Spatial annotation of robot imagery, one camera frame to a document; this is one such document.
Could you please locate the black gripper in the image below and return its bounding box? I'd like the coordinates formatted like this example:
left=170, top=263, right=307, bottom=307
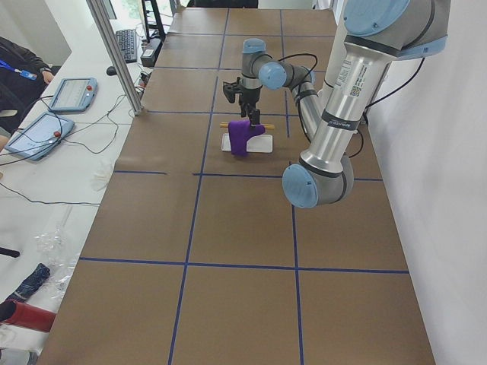
left=239, top=86, right=262, bottom=125

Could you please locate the purple towel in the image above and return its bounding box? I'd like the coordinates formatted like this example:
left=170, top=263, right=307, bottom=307
left=228, top=119, right=266, bottom=157

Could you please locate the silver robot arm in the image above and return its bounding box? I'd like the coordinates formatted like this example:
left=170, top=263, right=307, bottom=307
left=237, top=1, right=450, bottom=208

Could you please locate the white wooden towel rack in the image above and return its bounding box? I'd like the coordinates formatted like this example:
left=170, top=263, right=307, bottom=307
left=220, top=122, right=274, bottom=153

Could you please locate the black computer box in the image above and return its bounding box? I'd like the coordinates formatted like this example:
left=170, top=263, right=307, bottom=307
left=140, top=38, right=162, bottom=67

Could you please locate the black keyboard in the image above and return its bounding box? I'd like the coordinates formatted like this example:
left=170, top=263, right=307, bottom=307
left=115, top=29, right=138, bottom=63

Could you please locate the upper blue teach pendant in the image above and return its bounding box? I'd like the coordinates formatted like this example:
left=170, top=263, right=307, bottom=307
left=49, top=78, right=98, bottom=113

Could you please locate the blue teach pendant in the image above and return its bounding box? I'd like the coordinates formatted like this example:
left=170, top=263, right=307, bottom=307
left=5, top=112, right=75, bottom=160
left=49, top=78, right=98, bottom=113

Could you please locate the lower blue teach pendant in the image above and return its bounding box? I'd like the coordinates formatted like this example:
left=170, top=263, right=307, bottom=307
left=5, top=112, right=75, bottom=160

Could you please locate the person in black jacket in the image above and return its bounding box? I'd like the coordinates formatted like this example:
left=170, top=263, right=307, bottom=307
left=1, top=37, right=54, bottom=147

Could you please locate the clear plastic wrap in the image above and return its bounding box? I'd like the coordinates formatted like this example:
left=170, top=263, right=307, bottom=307
left=35, top=205, right=79, bottom=303

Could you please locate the dark blue folded umbrella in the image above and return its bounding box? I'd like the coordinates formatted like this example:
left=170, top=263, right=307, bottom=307
left=6, top=263, right=50, bottom=303

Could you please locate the red cylinder bottle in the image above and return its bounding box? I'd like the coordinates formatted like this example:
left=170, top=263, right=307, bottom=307
left=1, top=300, right=56, bottom=332

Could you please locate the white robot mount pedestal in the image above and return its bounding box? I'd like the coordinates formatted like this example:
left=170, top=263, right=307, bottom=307
left=300, top=0, right=385, bottom=135

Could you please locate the aluminium frame post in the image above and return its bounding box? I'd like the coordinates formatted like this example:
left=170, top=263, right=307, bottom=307
left=86, top=0, right=143, bottom=116

